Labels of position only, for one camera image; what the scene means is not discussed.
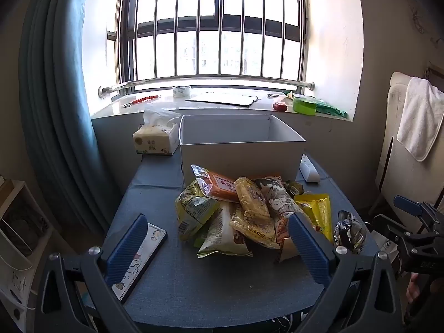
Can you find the white shelf unit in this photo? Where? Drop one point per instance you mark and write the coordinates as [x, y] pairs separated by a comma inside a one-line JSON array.
[[29, 194]]

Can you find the dark flat cardboard sheet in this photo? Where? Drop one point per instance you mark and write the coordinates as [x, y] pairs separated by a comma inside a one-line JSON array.
[[225, 99]]

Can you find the soft tissue pack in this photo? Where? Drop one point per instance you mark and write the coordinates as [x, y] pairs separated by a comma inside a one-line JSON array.
[[152, 140]]

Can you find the yellow foil snack packet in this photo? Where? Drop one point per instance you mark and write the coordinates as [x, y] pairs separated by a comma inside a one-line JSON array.
[[317, 211]]

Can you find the yellow green snack packet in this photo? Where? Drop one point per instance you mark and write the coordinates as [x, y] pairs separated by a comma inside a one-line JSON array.
[[194, 211]]

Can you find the metal handrail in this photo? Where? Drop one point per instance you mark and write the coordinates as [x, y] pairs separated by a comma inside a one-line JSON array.
[[222, 76]]

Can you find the blue curtain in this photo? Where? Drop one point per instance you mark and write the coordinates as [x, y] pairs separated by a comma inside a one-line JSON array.
[[59, 111]]

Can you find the person's right hand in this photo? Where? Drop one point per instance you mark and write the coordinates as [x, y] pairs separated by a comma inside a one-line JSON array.
[[414, 288]]

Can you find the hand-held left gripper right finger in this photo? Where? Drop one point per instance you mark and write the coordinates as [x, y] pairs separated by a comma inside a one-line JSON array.
[[308, 249]]

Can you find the green tape roll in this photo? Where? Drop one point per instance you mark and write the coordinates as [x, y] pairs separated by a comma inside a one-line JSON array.
[[304, 107]]

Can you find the small red object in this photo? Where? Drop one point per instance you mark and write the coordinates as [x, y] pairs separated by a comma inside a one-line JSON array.
[[279, 107]]

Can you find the white green snack packet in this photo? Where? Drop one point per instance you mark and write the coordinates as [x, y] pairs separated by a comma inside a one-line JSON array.
[[222, 236]]

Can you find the white cardboard box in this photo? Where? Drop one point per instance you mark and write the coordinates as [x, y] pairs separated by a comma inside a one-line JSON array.
[[242, 159]]

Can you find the clear tape roll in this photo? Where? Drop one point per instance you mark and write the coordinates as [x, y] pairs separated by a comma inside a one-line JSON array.
[[177, 92]]

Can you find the phone with cartoon case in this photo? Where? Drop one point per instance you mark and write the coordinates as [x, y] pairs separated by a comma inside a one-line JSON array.
[[152, 239]]

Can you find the yellow noodle snack packet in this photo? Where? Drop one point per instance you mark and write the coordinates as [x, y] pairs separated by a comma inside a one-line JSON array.
[[251, 197], [255, 230]]

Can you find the cartoon print snack packet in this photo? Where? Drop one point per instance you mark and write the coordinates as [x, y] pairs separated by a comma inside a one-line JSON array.
[[277, 194]]

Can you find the cream white snack packet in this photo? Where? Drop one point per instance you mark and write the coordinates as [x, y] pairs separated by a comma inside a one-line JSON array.
[[286, 246]]

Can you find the green plastic bag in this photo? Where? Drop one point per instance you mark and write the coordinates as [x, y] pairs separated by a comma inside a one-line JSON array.
[[329, 109]]

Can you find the white towel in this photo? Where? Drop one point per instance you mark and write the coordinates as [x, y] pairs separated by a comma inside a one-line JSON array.
[[419, 121]]

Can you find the black snack packet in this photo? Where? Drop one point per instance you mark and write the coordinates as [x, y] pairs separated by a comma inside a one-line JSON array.
[[348, 230]]

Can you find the barred window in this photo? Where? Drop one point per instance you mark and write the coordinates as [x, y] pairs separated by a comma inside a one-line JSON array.
[[220, 41]]

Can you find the clear packet with orange snack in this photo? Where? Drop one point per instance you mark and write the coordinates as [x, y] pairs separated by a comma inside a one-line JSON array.
[[218, 185]]

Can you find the small green snack packet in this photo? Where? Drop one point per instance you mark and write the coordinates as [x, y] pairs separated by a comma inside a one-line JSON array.
[[294, 187]]

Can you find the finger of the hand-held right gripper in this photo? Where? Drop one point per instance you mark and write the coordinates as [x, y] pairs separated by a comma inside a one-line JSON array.
[[407, 205], [395, 227]]

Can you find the white rectangular case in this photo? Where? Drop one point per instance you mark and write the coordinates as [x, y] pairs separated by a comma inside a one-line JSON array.
[[309, 171]]

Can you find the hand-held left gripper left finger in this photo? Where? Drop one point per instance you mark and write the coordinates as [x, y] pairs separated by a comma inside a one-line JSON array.
[[126, 249]]

